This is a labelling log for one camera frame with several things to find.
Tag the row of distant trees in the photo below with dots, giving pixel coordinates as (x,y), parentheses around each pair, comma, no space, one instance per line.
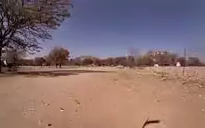
(123,61)

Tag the green leafy tree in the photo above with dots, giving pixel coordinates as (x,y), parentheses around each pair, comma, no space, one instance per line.
(58,56)

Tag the robot's own part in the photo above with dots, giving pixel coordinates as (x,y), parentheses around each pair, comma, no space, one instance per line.
(150,122)

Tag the thin pole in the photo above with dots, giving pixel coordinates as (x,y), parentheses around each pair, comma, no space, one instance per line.
(184,61)

